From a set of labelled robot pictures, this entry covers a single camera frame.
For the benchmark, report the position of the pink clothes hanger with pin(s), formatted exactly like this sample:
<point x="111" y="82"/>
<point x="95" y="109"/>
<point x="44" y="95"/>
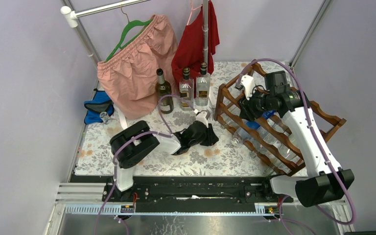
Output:
<point x="192" y="10"/>

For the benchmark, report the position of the clear glass wine bottle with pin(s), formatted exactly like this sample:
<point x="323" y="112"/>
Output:
<point x="281" y="127"/>

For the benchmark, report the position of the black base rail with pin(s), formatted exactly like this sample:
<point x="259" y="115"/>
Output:
<point x="187" y="194"/>

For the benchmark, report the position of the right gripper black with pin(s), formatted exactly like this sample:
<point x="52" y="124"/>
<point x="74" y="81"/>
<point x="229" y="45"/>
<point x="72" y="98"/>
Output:
<point x="245" y="106"/>

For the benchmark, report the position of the red garment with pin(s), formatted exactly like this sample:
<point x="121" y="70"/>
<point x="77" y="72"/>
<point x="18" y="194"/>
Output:
<point x="190" y="49"/>

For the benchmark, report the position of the clear square liquor bottle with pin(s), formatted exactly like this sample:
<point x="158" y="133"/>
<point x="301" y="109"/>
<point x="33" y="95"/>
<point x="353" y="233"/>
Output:
<point x="186" y="88"/>

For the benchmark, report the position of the blue black bag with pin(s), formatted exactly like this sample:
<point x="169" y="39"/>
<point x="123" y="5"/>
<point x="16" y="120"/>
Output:
<point x="100" y="102"/>

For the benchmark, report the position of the pink skirt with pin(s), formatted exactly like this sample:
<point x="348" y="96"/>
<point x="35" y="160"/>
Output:
<point x="129" y="77"/>

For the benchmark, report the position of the clear bottle black gold cap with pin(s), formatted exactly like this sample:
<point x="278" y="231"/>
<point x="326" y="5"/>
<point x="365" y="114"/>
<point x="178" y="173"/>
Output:
<point x="203" y="83"/>

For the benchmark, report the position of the wooden wine rack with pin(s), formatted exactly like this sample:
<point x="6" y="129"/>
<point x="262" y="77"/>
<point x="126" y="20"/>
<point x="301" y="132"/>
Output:
<point x="227" y="97"/>

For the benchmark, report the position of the clear glass flask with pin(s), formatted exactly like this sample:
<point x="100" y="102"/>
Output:
<point x="106" y="118"/>

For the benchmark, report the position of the small clear bottle bluish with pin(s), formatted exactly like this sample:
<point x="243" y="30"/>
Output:
<point x="269" y="138"/>

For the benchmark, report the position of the small clear glass bottle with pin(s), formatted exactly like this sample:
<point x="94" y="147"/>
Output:
<point x="228" y="121"/>

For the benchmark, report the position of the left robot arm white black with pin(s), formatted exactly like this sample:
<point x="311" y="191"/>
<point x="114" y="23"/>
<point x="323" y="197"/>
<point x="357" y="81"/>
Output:
<point x="132" y="145"/>

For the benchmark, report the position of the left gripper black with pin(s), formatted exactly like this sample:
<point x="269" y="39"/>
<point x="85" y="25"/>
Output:
<point x="211" y="138"/>

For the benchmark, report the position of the vertical metal pole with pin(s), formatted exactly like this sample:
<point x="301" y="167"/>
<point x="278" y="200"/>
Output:
<point x="205" y="28"/>

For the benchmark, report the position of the green clothes hanger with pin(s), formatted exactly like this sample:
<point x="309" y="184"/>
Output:
<point x="126" y="30"/>

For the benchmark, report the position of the floral table mat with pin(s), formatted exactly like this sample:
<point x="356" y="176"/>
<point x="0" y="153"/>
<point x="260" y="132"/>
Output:
<point x="221" y="159"/>

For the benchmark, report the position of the dark green wine bottle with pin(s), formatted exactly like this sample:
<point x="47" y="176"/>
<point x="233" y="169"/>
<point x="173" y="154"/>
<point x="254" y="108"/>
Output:
<point x="163" y="87"/>

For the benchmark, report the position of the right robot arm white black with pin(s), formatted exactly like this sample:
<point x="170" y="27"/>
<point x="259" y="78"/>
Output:
<point x="326" y="180"/>

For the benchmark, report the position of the white fabric strip by rack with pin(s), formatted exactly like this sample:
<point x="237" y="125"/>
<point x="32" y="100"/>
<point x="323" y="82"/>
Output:
<point x="212" y="98"/>

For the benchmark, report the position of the metal clothes rail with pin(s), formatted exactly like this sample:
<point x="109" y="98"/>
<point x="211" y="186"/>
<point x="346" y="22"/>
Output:
<point x="99" y="28"/>

